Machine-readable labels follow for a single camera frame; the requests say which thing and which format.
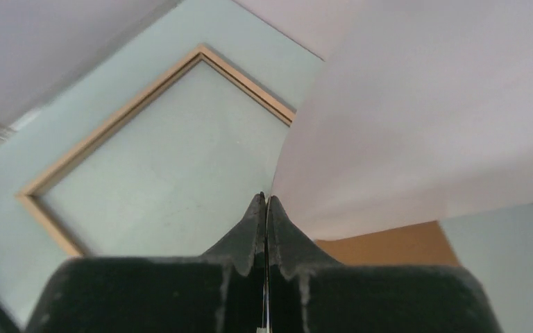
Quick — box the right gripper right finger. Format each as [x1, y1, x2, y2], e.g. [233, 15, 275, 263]
[266, 196, 501, 332]

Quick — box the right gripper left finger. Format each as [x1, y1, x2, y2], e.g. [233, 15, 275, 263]
[26, 194, 266, 332]

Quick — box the wooden picture frame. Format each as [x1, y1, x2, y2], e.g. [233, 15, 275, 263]
[15, 44, 296, 257]

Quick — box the landscape photo print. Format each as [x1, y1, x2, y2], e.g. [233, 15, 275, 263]
[272, 1, 533, 239]

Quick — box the clear acrylic sheet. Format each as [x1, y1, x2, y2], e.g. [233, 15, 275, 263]
[40, 62, 289, 257]

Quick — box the brown backing board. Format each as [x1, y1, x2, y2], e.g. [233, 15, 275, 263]
[316, 221, 460, 266]

